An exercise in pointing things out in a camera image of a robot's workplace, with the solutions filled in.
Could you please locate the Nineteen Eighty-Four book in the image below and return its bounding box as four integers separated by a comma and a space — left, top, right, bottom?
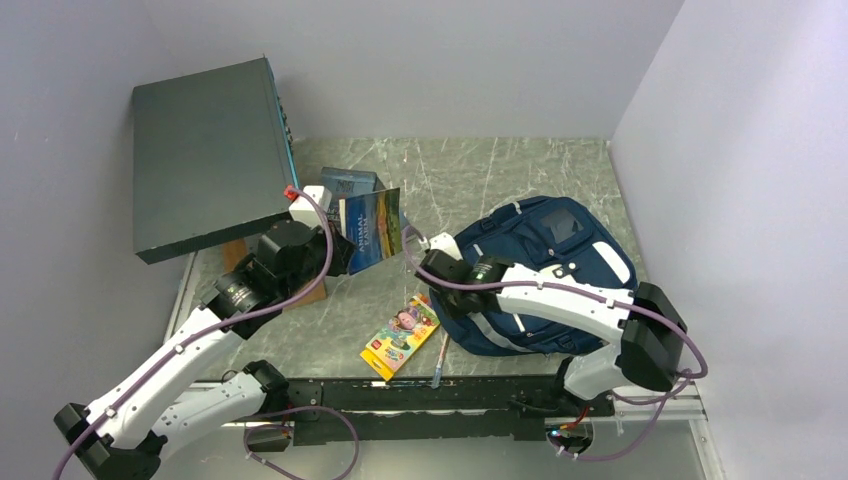
321, 166, 388, 231

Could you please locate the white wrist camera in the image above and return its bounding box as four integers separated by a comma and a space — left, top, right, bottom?
284, 185, 332, 228
427, 232, 464, 261

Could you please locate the wooden board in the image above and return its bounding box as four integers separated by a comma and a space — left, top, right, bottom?
218, 238, 327, 309

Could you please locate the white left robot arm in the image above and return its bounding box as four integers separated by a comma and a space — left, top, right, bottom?
52, 218, 349, 479

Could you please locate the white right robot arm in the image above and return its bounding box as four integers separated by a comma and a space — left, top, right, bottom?
415, 248, 692, 415

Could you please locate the dark grey metal equipment box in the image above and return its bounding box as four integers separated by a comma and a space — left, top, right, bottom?
131, 57, 301, 264

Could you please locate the aluminium frame rail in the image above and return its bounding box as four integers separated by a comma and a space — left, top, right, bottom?
105, 251, 727, 480

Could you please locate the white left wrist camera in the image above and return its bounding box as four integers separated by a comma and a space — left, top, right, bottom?
284, 185, 332, 228

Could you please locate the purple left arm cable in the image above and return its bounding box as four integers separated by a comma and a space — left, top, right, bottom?
51, 187, 362, 480

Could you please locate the navy blue student backpack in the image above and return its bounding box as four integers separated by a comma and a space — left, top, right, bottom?
432, 196, 638, 357

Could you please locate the yellow crayon box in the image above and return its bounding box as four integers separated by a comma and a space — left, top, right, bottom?
360, 294, 440, 381

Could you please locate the blue pen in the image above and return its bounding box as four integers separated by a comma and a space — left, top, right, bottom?
430, 333, 451, 389

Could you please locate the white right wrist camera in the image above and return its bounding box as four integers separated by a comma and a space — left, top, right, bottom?
427, 232, 464, 261

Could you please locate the Animal Farm book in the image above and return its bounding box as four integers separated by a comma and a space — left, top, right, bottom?
339, 188, 403, 275

